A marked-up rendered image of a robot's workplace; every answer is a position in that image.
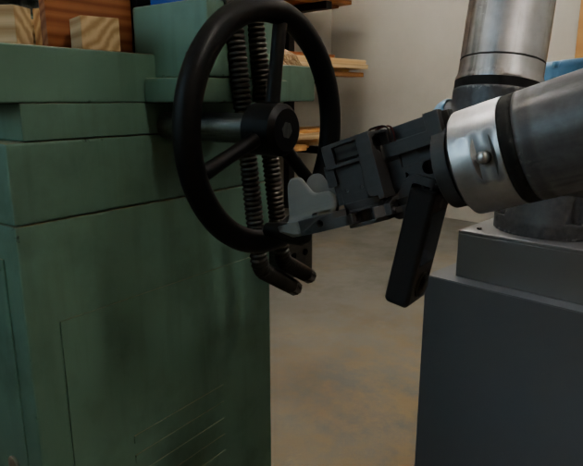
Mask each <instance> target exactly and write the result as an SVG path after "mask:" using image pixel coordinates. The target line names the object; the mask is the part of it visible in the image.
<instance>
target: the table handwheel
mask: <svg viewBox="0 0 583 466"><path fill-rule="evenodd" d="M256 22H267V23H271V24H273V26H272V38H271V49H270V61H269V69H268V76H267V91H266V99H265V102H264V103H254V104H251V105H249V106H248V107H247V108H246V110H245V111H244V113H204V112H202V109H203V101H204V96H205V88H206V84H207V81H208V78H209V75H210V72H211V70H212V67H213V65H214V63H215V61H216V59H217V56H218V54H219V53H220V51H221V49H222V48H223V46H224V45H225V43H226V42H227V41H228V40H229V38H230V37H231V36H232V35H233V34H234V33H236V32H237V31H238V30H240V29H241V28H243V27H244V26H246V25H249V24H252V23H256ZM287 32H288V33H289V34H290V36H291V37H292V38H293V39H294V40H295V41H296V42H297V44H298V45H299V47H300V48H301V50H302V51H303V53H304V56H305V58H306V60H307V62H308V64H309V67H310V68H311V71H312V74H313V77H314V80H315V84H316V91H317V97H318V103H319V115H320V131H319V144H318V150H317V156H316V163H315V167H314V170H313V173H311V172H310V170H309V169H308V168H307V167H306V165H305V164H304V163H303V161H302V160H301V158H300V157H299V155H298V154H297V153H296V152H295V151H294V149H293V148H294V146H295V145H296V142H297V141H298V138H299V130H300V129H299V121H298V118H297V116H296V114H295V112H294V111H293V109H292V108H291V107H290V106H289V105H288V104H284V103H281V102H280V94H281V81H282V68H283V58H284V51H285V43H286V35H287ZM156 127H157V131H158V133H159V135H160V136H161V137H162V138H164V139H170V140H172V143H173V152H174V158H175V163H176V168H177V171H178V175H179V179H180V184H181V186H182V189H183V192H184V194H185V196H186V199H187V201H188V203H189V205H190V206H191V208H192V210H193V212H194V213H195V215H196V216H197V218H198V219H199V221H200V222H201V223H202V225H203V226H204V227H205V229H206V230H207V231H208V232H209V233H210V234H211V235H212V236H213V237H215V238H216V239H217V240H219V241H220V242H222V243H223V244H225V245H227V246H229V247H231V248H232V249H234V250H237V251H243V252H249V253H263V252H268V251H274V250H276V249H279V248H281V247H283V246H285V245H287V244H288V243H286V242H282V241H279V240H276V239H272V238H271V237H267V236H265V235H264V233H263V229H251V228H248V227H244V226H242V225H240V224H239V223H237V222H236V221H235V220H233V219H232V218H231V217H230V216H229V215H228V214H227V213H226V211H225V210H224V209H223V207H222V206H221V204H220V203H219V201H218V199H217V197H216V195H215V193H214V191H213V189H212V187H211V184H210V181H209V179H211V178H213V177H214V176H215V175H217V174H218V173H220V172H221V171H222V170H224V169H225V168H226V167H228V166H230V165H231V164H232V163H234V162H235V161H237V160H239V159H240V158H242V157H243V156H245V155H247V154H248V153H252V154H259V155H271V156H282V157H283V159H284V160H285V161H286V162H287V163H288V164H289V166H290V167H291V168H292V169H293V171H294V172H295V173H296V175H297V176H298V177H299V178H302V179H303V180H304V181H305V183H306V182H307V180H308V178H309V177H310V176H311V175H313V174H321V175H323V176H324V178H326V175H325V171H324V167H326V166H325V163H324V159H323V155H322V152H321V147H324V146H327V145H329V144H332V143H334V142H336V141H339V140H340V137H341V106H340V96H339V90H338V84H337V80H336V76H335V72H334V68H333V66H332V63H331V60H330V57H329V53H328V50H327V48H326V46H325V44H324V43H323V41H322V39H321V37H320V35H319V34H318V32H317V30H316V28H315V27H314V26H313V24H312V23H311V22H310V21H309V19H308V18H307V17H306V16H305V15H304V14H303V13H302V12H301V11H300V10H298V9H297V8H296V7H295V6H293V5H291V4H290V3H288V2H286V1H284V0H232V1H230V2H228V3H227V4H225V5H224V6H222V7H221V8H219V9H218V10H217V11H216V12H215V13H213V14H212V15H211V16H210V17H209V18H208V20H207V21H206V22H205V23H204V25H203V26H202V27H201V29H200V30H199V31H198V32H197V33H196V35H195V37H194V38H193V40H192V43H191V45H190V46H189V49H188V51H187V53H186V55H185V57H184V59H183V62H182V65H181V68H180V73H179V76H178V80H177V84H176V89H175V93H174V100H173V108H172V112H164V113H162V114H161V115H160V116H159V117H158V120H157V123H156ZM202 141H214V142H230V143H235V144H233V145H232V146H230V147H229V148H228V149H227V150H226V151H224V152H223V153H220V154H219V155H217V156H215V157H214V158H212V159H211V160H209V161H207V162H206V163H205V161H204V156H203V149H202Z"/></svg>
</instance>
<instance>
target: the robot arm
mask: <svg viewBox="0 0 583 466"><path fill-rule="evenodd" d="M555 7H556V0H469V2H468V9H467V15H466V21H465V32H464V39H463V45H462V51H461V57H460V64H459V69H458V74H457V76H456V77H455V79H454V87H453V98H452V99H445V100H443V101H442V102H440V103H438V104H437V105H436V106H435V108H434V109H433V110H432V111H430V112H427V113H425V114H422V117H420V118H417V119H414V120H411V121H408V122H406V123H403V124H401V125H398V126H395V127H392V126H389V125H386V126H385V125H380V126H376V127H374V128H371V129H369V130H368V131H365V132H363V133H360V134H356V135H353V136H352V137H350V138H347V139H344V140H341V141H336V142H334V143H332V144H329V145H327V146H324V147H321V152H322V155H323V159H324V163H325V166H326V167H324V171H325V175H326V178H324V176H323V175H321V174H313V175H311V176H310V177H309V178H308V180H307V182H306V183H305V181H304V180H303V179H302V178H299V177H297V178H292V179H291V180H290V181H289V184H288V202H289V222H288V223H287V224H284V225H281V226H279V227H278V229H279V232H280V233H283V234H285V235H288V236H290V237H293V238H295V237H301V236H305V235H310V234H314V233H318V232H322V231H327V230H331V229H334V228H338V227H345V226H350V228H355V227H362V226H366V225H370V224H374V223H377V222H381V221H385V220H389V219H392V218H393V217H395V218H397V219H403V223H402V227H401V231H400V235H399V239H398V243H397V247H396V252H395V255H394V259H393V263H392V268H391V274H390V278H389V283H388V286H387V290H386V294H385V298H386V300H387V301H389V302H391V303H394V304H396V305H399V306H401V307H403V308H406V307H408V306H409V305H411V304H412V303H413V302H415V301H416V300H418V299H419V298H421V297H422V296H423V295H424V294H425V291H426V289H427V287H428V277H429V274H430V270H431V266H432V263H433V259H434V255H435V251H436V249H437V245H438V241H439V237H440V231H441V228H442V224H443V220H444V216H445V213H446V209H447V205H448V204H450V205H451V206H452V207H455V208H460V207H464V206H469V207H470V208H471V209H472V210H473V211H474V212H476V213H478V214H485V213H488V212H493V211H495V212H494V219H493V225H494V226H495V227H496V228H498V229H499V230H501V231H504V232H507V233H510V234H514V235H517V236H522V237H527V238H533V239H546V240H556V241H583V57H581V58H573V59H565V60H559V61H552V62H547V57H548V52H549V46H550V40H551V35H552V24H553V18H554V12H555ZM388 127H389V128H390V129H389V128H388ZM383 128H385V129H383ZM372 129H375V130H372ZM342 205H344V208H342V209H339V207H340V206H342Z"/></svg>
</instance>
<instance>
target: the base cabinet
mask: <svg viewBox="0 0 583 466"><path fill-rule="evenodd" d="M242 188H243V185H241V186H237V187H231V188H226V189H221V190H214V193H215V195H216V197H217V199H218V201H219V203H220V204H221V206H222V207H223V209H224V210H225V211H226V213H227V214H228V215H229V216H230V217H231V218H232V219H233V220H235V221H236V222H237V223H239V224H240V225H242V226H244V227H247V225H246V224H245V223H246V222H247V220H246V219H245V217H246V216H247V215H245V212H246V211H245V210H244V207H245V205H244V203H245V201H244V200H243V198H244V196H243V195H242V194H243V193H244V191H243V190H242ZM250 254H251V253H249V252H243V251H237V250H234V249H232V248H231V247H229V246H227V245H225V244H223V243H222V242H220V241H219V240H217V239H216V238H215V237H213V236H212V235H211V234H210V233H209V232H208V231H207V230H206V229H205V227H204V226H203V225H202V223H201V222H200V221H199V219H198V218H197V216H196V215H195V213H194V212H193V210H192V208H191V206H190V205H189V203H188V201H187V199H186V196H181V197H176V198H171V199H165V200H161V201H155V202H147V203H141V204H136V205H131V206H126V207H120V208H116V209H110V210H105V211H101V212H95V213H90V214H85V215H75V216H71V217H65V218H60V219H56V220H50V221H45V222H40V223H35V224H29V225H25V226H19V227H14V226H11V225H7V224H3V223H0V466H271V417H270V320H269V284H268V283H267V282H265V281H263V280H261V279H259V278H258V277H257V276H256V275H255V273H254V271H253V267H252V266H251V265H252V263H251V262H250V261H251V258H250V257H249V256H250Z"/></svg>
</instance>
